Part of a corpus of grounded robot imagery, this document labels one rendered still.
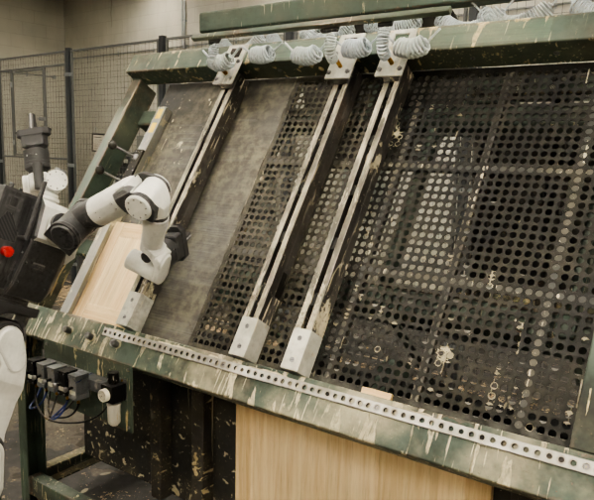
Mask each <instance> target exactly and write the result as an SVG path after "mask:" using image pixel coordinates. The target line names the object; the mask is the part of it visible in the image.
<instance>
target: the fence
mask: <svg viewBox="0 0 594 500"><path fill-rule="evenodd" d="M159 109H164V110H163V112H162V114H161V116H160V118H157V119H155V117H156V115H157V113H158V111H159ZM171 114H172V112H171V111H170V110H169V108H168V107H158V109H157V111H156V114H155V116H154V118H153V120H152V122H151V124H150V126H149V128H148V130H147V132H146V134H145V136H144V138H143V140H142V142H141V145H140V147H139V149H141V150H145V153H144V155H143V157H142V159H141V161H140V163H139V165H138V167H137V169H136V171H135V173H134V176H135V175H137V174H138V173H141V172H143V171H144V170H145V169H146V167H147V165H148V163H149V161H150V159H151V157H152V155H153V152H154V150H155V148H156V146H157V144H158V142H159V140H160V138H161V136H162V133H163V131H164V129H165V127H166V125H167V123H168V121H169V119H170V117H171ZM152 123H157V125H156V127H155V129H154V131H153V133H152V132H149V129H150V127H151V125H152ZM122 217H123V216H122ZM122 217H120V218H118V219H116V220H114V221H112V222H111V223H109V224H107V225H105V226H103V227H100V228H99V230H98V232H97V235H96V237H95V239H94V241H93V243H92V245H91V247H90V249H89V251H88V253H87V255H86V257H85V259H84V261H83V264H82V266H81V268H80V270H79V272H78V274H77V276H76V278H75V280H74V282H73V284H72V286H71V288H70V290H69V292H68V295H67V297H66V299H65V301H64V303H63V305H62V307H61V309H60V312H64V313H71V314H72V313H73V311H74V309H75V307H76V305H77V303H78V301H79V299H80V297H81V295H82V292H83V290H84V288H85V286H86V284H87V282H88V280H89V278H90V276H91V274H92V271H93V269H94V267H95V265H96V263H97V261H98V259H99V257H100V255H101V253H102V250H103V248H104V246H105V244H106V242H107V240H108V238H109V236H110V234H111V232H112V229H113V227H114V225H115V223H116V222H117V221H118V222H120V221H121V219H122Z"/></svg>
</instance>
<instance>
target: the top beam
mask: <svg viewBox="0 0 594 500"><path fill-rule="evenodd" d="M438 28H440V29H441V30H440V31H439V32H438V33H437V34H436V35H435V36H434V37H433V38H432V39H431V40H430V41H429V44H430V50H429V51H428V54H427V55H424V56H423V57H419V58H418V59H413V60H412V59H409V60H408V61H407V64H408V66H409V68H410V70H427V69H446V68H464V67H482V66H500V65H519V64H537V63H573V62H592V61H594V12H585V13H574V14H564V15H553V16H543V17H532V18H522V19H512V20H501V21H491V22H480V23H470V24H459V25H448V26H438V27H427V28H418V31H417V34H416V36H418V35H421V36H423V37H424V38H427V39H429V38H430V37H431V36H432V35H433V34H434V33H435V32H436V31H437V30H438ZM281 42H283V43H284V42H286V43H287V44H288V45H289V46H290V47H291V48H292V49H294V48H295V47H305V48H306V47H309V46H311V45H316V46H317V47H319V48H321V47H322V46H323V44H324V43H325V37H322V38H312V39H301V40H291V41H280V42H269V43H260V44H249V45H250V46H249V49H248V50H249V51H250V49H251V48H253V47H256V46H258V47H261V46H265V45H270V46H271V47H272V48H273V49H274V48H276V47H277V46H278V45H279V44H280V43H281ZM377 42H381V41H377V40H376V41H375V42H374V43H373V44H372V52H371V53H370V54H369V55H368V56H367V57H365V58H361V59H357V60H356V63H355V65H354V66H356V68H357V69H358V71H359V72H360V73H372V72H376V70H377V67H378V64H379V61H380V59H379V57H378V53H377V50H376V49H377V47H376V46H377V45H378V44H377ZM324 49H328V48H323V49H322V53H323V57H322V60H321V62H318V63H317V64H314V65H310V66H302V65H298V64H295V63H292V61H291V51H290V49H289V48H288V47H287V46H286V45H285V44H282V45H281V46H280V47H279V48H278V49H276V50H275V54H276V56H275V59H274V60H273V61H272V62H269V63H266V64H256V63H251V62H250V61H249V59H248V52H247V53H246V55H245V58H244V59H243V61H242V63H241V65H240V68H239V70H238V72H239V73H241V75H242V76H243V77H244V78H245V79H261V78H280V77H298V76H317V75H326V72H327V70H328V68H329V65H330V63H329V62H328V61H327V59H326V57H325V53H324V52H325V50H324ZM202 50H205V51H206V53H207V54H209V52H208V51H209V49H208V48H207V49H196V50H186V51H175V52H165V53H154V54H143V55H134V56H133V58H132V60H131V62H130V64H129V66H128V68H127V70H126V72H127V73H128V74H129V75H130V76H131V77H132V78H141V79H143V80H144V81H146V82H147V83H148V85H151V84H170V83H188V82H207V81H214V78H215V77H216V75H217V72H215V71H214V70H212V69H211V68H209V67H208V66H207V59H208V57H207V56H206V55H205V53H204V52H203V51H202Z"/></svg>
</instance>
